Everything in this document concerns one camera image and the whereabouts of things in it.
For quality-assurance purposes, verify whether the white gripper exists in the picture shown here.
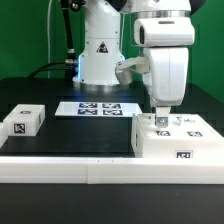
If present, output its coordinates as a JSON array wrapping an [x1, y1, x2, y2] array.
[[134, 17, 195, 128]]

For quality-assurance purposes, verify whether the white cabinet door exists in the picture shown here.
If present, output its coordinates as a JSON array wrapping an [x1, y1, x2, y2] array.
[[133, 113, 171, 136], [173, 114, 218, 138]]

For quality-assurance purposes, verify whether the white cabinet body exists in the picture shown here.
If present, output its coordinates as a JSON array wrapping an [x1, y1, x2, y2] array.
[[131, 114, 224, 159]]

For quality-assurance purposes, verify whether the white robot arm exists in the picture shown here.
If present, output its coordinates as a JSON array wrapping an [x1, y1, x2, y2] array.
[[59, 0, 206, 128]]

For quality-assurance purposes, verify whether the white cabinet top block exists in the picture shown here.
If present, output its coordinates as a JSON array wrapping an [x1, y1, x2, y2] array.
[[3, 104, 45, 136]]

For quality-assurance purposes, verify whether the white marker base sheet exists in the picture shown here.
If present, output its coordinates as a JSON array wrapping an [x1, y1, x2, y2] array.
[[55, 102, 142, 117]]

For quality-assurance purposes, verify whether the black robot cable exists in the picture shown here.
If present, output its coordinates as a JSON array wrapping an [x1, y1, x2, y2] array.
[[27, 0, 81, 81]]

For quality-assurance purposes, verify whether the white thin cable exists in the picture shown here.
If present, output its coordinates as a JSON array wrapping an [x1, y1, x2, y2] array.
[[46, 0, 54, 79]]

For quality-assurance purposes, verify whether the white U-shaped fence frame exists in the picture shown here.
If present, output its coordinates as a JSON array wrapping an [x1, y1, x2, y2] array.
[[0, 122, 224, 185]]

